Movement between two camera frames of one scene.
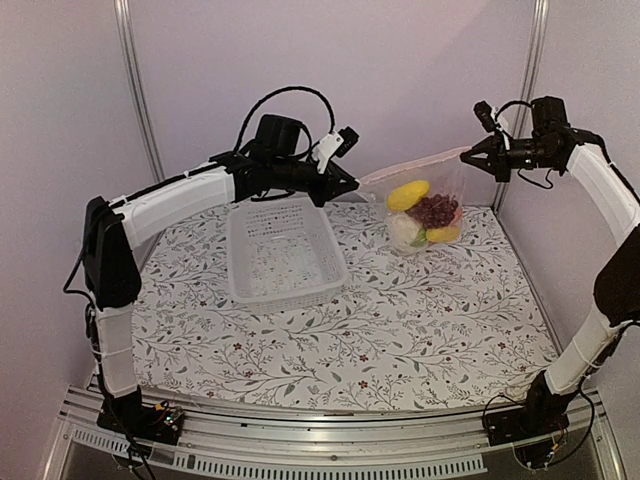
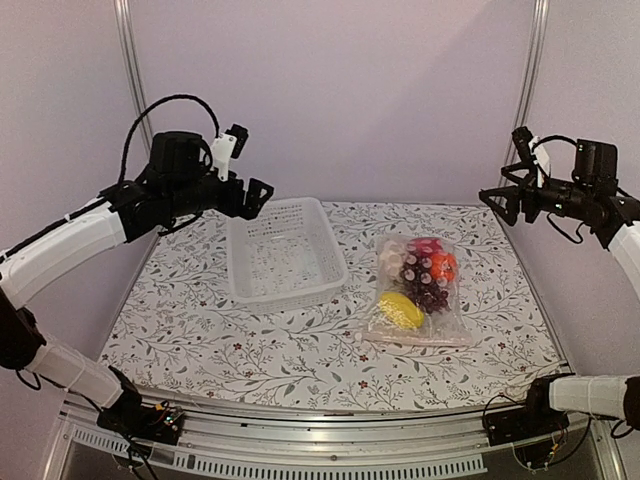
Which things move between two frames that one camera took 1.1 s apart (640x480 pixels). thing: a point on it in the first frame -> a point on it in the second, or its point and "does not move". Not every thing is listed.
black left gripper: (333, 186) -> (252, 205)
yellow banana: (443, 235) -> (402, 309)
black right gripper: (498, 163) -> (529, 189)
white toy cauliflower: (402, 230) -> (391, 260)
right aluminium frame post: (504, 195) does not move
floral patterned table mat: (459, 317) does not move
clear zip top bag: (423, 201) -> (417, 298)
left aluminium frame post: (124, 12) does not move
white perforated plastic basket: (284, 256) does not move
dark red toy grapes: (434, 212) -> (421, 284)
